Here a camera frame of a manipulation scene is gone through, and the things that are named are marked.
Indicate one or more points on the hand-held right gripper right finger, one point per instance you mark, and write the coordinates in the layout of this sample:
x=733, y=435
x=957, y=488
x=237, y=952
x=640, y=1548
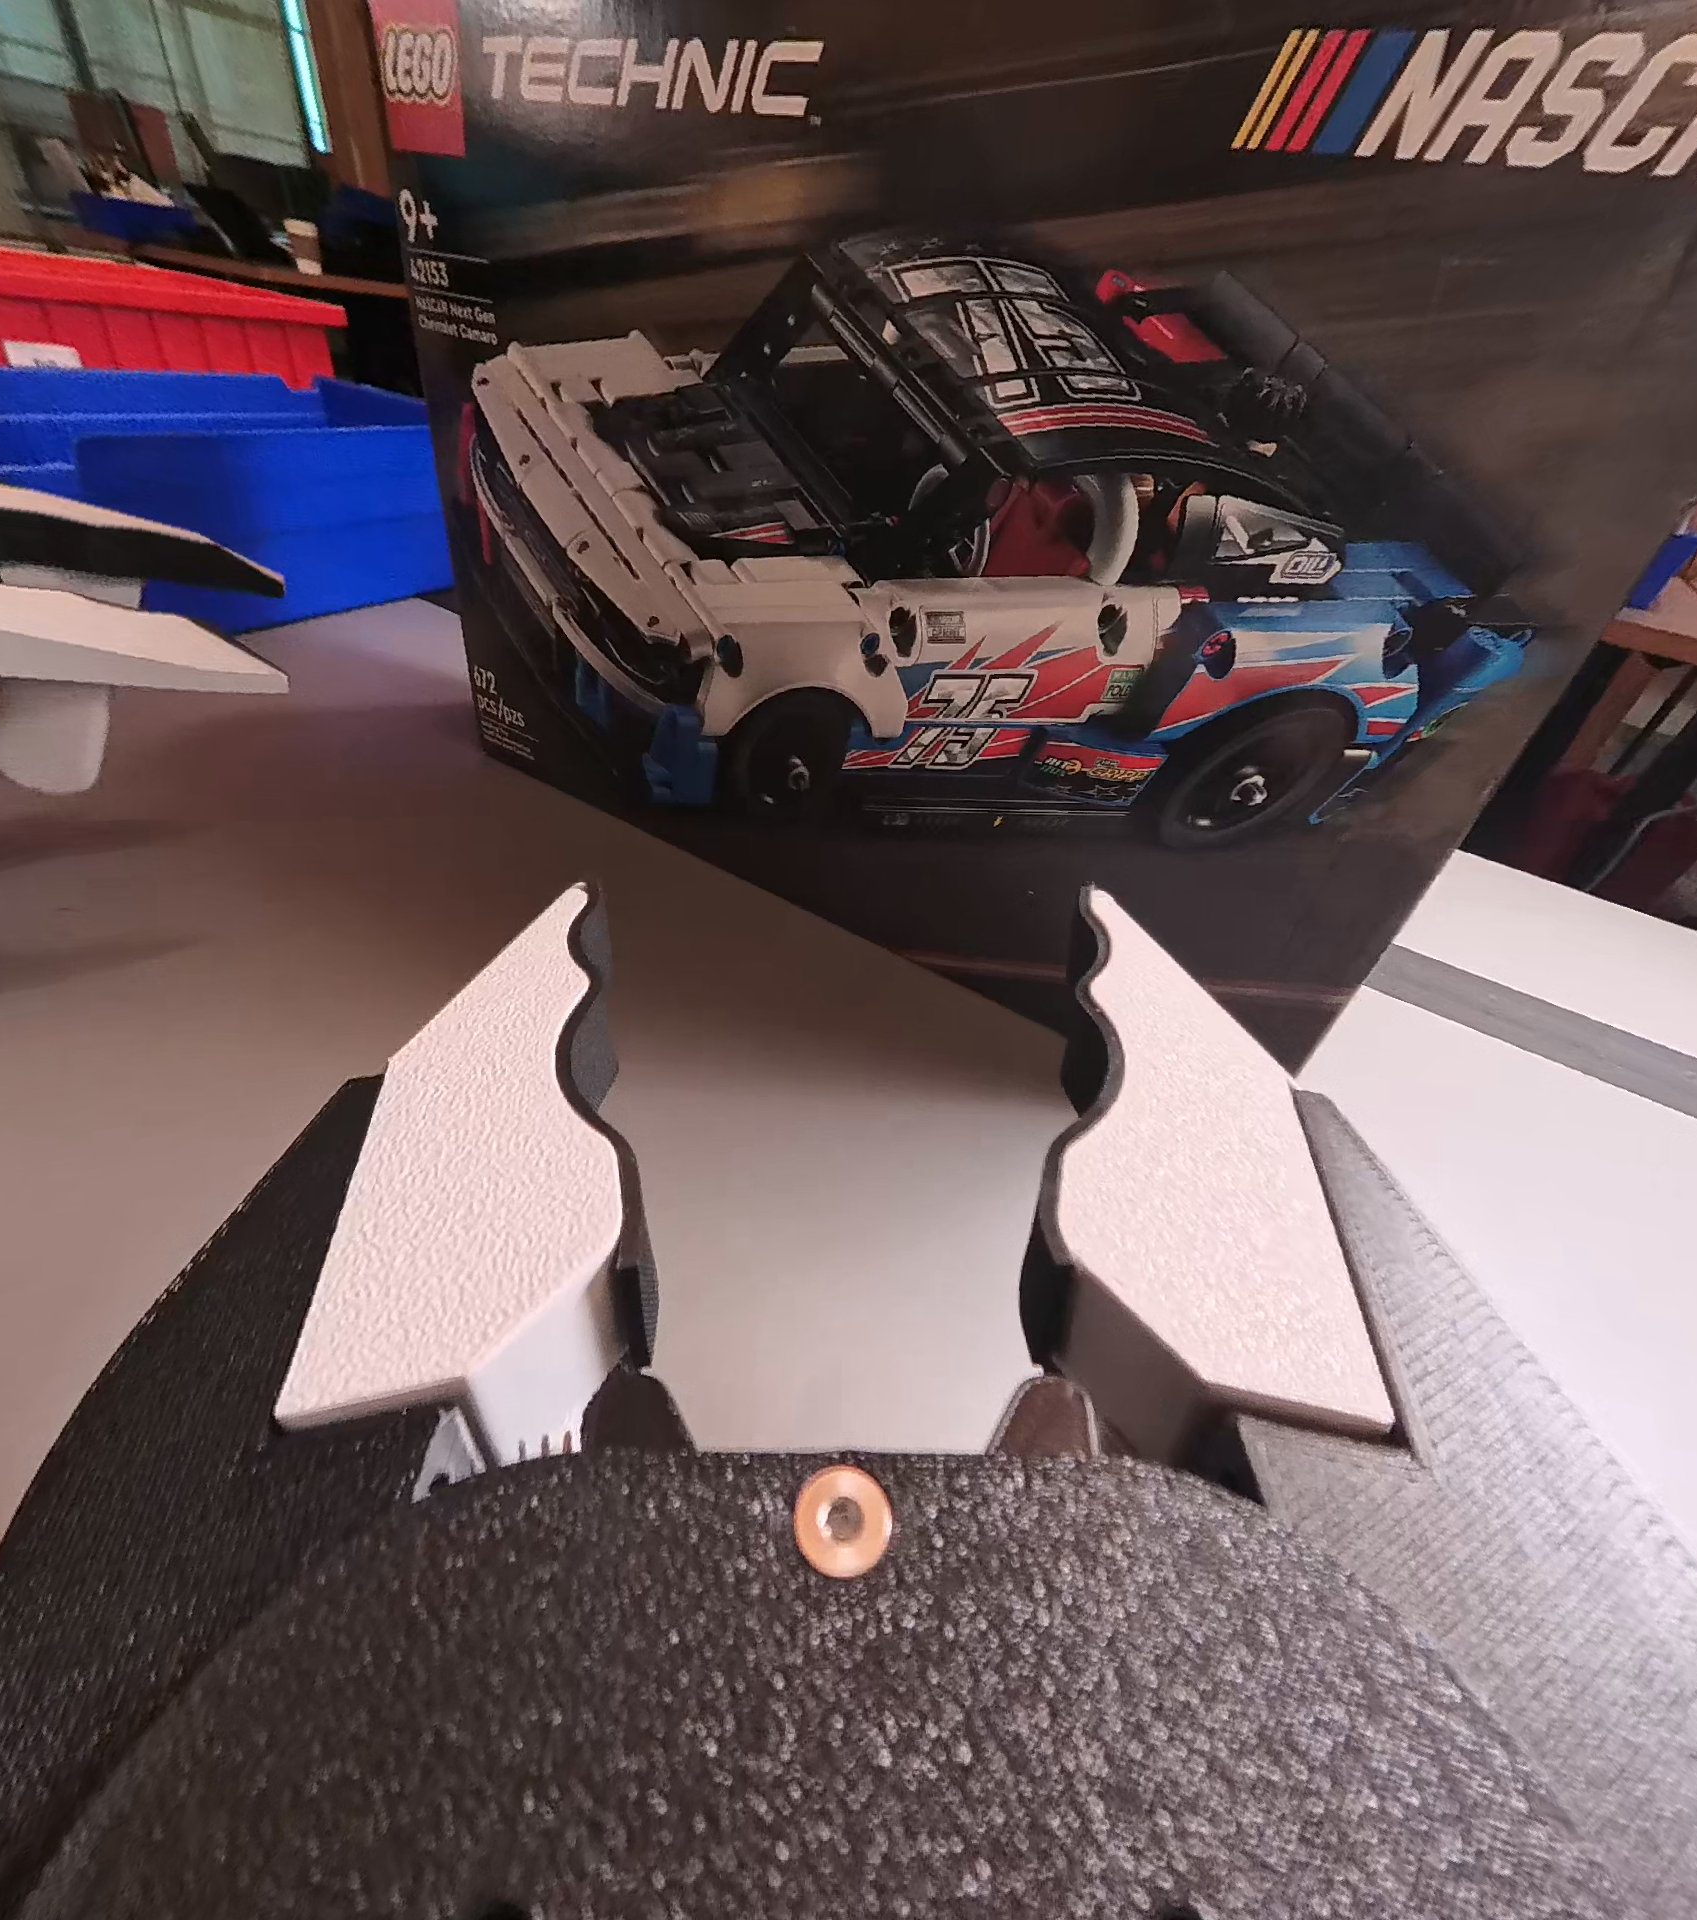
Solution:
x=1218, y=1215

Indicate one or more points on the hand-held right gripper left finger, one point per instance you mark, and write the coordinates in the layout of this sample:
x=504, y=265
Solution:
x=474, y=1199

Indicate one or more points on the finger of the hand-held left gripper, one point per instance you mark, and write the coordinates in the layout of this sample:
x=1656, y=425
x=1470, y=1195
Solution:
x=86, y=652
x=53, y=526

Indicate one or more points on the lego set cardboard box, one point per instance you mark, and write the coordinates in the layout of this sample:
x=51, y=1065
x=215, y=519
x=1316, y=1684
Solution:
x=1089, y=526

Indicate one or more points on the red plastic bin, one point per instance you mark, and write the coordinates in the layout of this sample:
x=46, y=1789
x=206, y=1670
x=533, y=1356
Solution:
x=86, y=315

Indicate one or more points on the blue plastic bin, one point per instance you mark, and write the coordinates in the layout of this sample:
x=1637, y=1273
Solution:
x=263, y=467

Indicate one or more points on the grey tape strip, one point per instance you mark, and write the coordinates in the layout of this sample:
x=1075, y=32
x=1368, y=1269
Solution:
x=1615, y=1050

